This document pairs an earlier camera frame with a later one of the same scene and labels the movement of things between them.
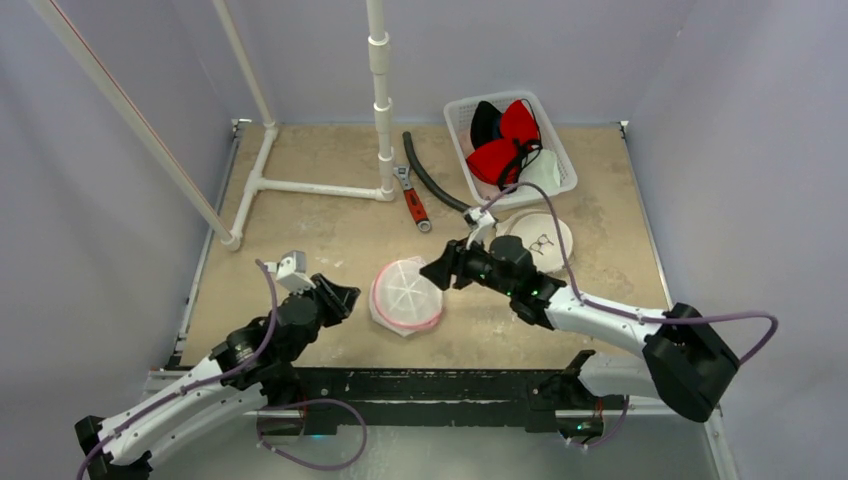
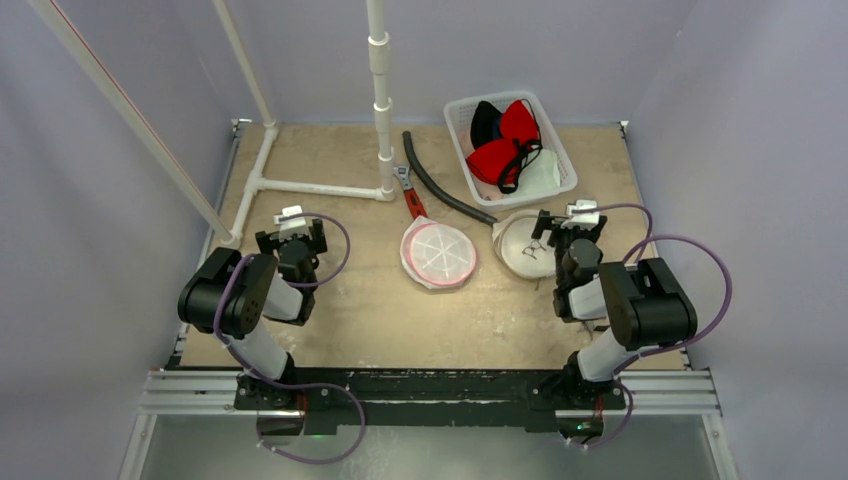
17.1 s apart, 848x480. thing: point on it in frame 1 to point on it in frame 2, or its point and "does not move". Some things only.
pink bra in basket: (486, 191) does not move
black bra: (486, 124) does not move
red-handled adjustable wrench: (417, 209) does not move
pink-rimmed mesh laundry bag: (402, 300) to (435, 254)
